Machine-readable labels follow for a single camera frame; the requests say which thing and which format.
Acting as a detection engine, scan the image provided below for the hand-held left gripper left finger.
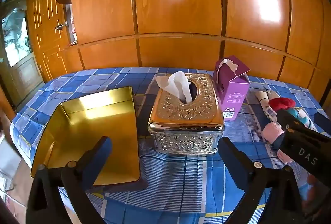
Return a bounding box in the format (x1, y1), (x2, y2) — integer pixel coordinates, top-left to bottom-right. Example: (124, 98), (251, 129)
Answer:
(26, 136), (113, 224)

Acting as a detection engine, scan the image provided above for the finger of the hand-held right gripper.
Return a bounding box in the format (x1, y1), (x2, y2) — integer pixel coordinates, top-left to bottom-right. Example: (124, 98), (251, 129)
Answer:
(276, 109), (302, 134)
(314, 112), (331, 135)

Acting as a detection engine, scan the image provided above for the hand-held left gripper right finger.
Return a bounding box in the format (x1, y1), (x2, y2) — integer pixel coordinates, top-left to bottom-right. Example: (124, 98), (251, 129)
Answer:
(218, 137), (308, 224)

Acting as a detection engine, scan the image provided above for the blue plush toy pink outfit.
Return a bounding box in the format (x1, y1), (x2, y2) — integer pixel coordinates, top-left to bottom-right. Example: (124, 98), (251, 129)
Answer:
(287, 107), (314, 129)

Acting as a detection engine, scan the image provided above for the red fuzzy sock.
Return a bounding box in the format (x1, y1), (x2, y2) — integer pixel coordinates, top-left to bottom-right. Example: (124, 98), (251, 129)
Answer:
(269, 97), (296, 112)

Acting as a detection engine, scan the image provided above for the white sock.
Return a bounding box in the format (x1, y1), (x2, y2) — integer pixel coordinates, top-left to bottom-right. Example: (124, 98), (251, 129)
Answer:
(255, 90), (280, 121)

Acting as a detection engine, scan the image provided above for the gold tin box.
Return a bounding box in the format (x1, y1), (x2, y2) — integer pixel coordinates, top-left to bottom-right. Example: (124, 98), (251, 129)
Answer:
(30, 86), (141, 186)

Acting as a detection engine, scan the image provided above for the person's right hand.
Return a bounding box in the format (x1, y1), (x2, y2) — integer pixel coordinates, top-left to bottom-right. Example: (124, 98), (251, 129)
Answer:
(306, 174), (331, 201)

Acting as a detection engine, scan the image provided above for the blue plaid bedsheet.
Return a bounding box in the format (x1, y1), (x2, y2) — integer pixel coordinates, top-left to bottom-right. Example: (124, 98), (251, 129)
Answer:
(10, 67), (331, 224)

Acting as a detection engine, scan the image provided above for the purple carton box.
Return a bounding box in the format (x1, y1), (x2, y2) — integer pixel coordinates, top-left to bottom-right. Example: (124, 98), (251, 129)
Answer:
(212, 55), (251, 121)

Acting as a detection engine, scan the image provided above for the silver embossed tissue box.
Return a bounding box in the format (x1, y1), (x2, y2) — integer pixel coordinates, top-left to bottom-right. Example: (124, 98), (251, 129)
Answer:
(147, 73), (225, 155)

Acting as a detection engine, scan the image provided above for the white tissue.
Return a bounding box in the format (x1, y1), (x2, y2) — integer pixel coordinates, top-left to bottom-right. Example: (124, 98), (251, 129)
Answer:
(155, 71), (193, 105)

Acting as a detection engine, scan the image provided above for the clear plastic chair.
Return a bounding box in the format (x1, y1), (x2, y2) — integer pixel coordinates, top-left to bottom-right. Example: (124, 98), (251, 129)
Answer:
(0, 131), (24, 204)

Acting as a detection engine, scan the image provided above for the wooden door with gold lines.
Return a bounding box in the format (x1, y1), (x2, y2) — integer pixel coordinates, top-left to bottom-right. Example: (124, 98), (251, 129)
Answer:
(27, 0), (71, 82)

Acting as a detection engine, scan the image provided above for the pink decoration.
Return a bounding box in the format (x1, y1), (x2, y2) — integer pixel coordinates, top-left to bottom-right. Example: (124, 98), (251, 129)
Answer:
(69, 17), (78, 41)

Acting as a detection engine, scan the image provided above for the glass panel door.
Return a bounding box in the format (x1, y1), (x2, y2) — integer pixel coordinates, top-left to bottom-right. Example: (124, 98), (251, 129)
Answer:
(0, 0), (37, 106)

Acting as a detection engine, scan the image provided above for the wooden wardrobe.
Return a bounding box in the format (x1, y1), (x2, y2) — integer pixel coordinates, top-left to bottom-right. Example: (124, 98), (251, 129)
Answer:
(27, 0), (331, 111)

